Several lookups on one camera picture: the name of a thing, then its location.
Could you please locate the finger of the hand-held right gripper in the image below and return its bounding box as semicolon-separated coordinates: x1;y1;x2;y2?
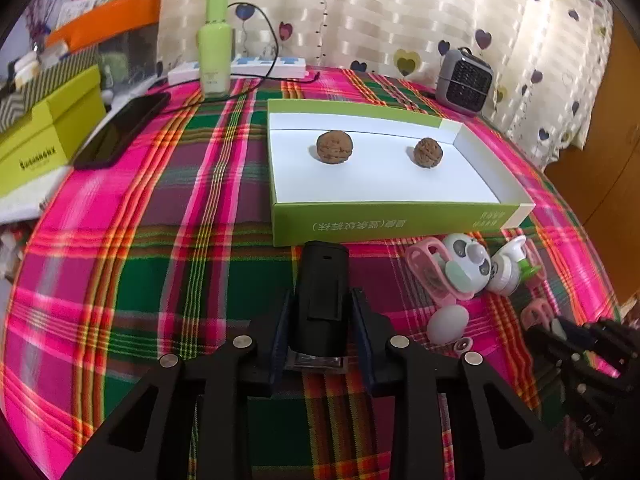
525;325;588;366
580;317;638;356

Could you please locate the white panda toy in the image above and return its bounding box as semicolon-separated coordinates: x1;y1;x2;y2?
442;232;493;302

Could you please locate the pink clear case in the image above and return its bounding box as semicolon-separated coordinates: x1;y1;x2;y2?
405;240;453;307

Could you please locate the orange lid storage bin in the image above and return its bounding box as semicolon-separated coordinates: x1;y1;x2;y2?
46;0;163;53

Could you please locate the green lotion bottle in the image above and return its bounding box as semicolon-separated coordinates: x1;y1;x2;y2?
196;0;235;100

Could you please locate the small grey fan heater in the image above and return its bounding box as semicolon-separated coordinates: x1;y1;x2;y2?
435;47;493;118

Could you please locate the yellow-green cardboard box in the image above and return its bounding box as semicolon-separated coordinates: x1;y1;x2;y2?
0;65;107;198

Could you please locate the white foam board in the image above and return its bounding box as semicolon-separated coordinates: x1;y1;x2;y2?
0;165;76;226

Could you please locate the black cylindrical device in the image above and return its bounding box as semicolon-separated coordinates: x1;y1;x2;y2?
286;241;351;373

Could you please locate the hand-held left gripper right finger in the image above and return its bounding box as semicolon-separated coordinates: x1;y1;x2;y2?
350;287;583;480

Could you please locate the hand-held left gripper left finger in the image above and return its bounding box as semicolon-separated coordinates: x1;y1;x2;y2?
60;287;301;480

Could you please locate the heart print curtain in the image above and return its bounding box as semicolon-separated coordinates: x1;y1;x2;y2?
156;0;613;166

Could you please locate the striped gift box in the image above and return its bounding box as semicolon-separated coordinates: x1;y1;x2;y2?
0;45;101;121

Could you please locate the black charging cable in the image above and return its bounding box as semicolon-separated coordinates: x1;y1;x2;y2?
105;2;321;111

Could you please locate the pink loop-handled tool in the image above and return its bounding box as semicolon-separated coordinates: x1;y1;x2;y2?
520;297;556;328

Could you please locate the white egg-shaped night light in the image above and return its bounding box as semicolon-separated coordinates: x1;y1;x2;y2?
426;305;470;345

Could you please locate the white green cardboard box tray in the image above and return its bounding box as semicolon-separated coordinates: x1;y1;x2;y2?
266;99;537;248

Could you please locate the large brown walnut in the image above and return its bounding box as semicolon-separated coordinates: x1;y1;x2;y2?
316;131;357;165

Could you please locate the white pump bottle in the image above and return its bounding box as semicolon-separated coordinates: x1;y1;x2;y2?
486;236;543;297

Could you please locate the small brown walnut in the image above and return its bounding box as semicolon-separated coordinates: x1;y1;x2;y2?
413;137;447;168

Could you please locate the pink green plaid tablecloth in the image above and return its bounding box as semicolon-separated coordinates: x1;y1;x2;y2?
0;65;623;480

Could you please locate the white blue power strip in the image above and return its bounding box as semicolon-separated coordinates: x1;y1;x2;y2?
167;56;308;86

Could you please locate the wooden cabinet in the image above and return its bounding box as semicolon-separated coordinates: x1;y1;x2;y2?
542;5;640;311

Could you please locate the black smartphone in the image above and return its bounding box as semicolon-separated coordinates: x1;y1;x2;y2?
72;92;172;169

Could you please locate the white plastic jar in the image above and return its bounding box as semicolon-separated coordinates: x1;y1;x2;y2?
10;52;68;88

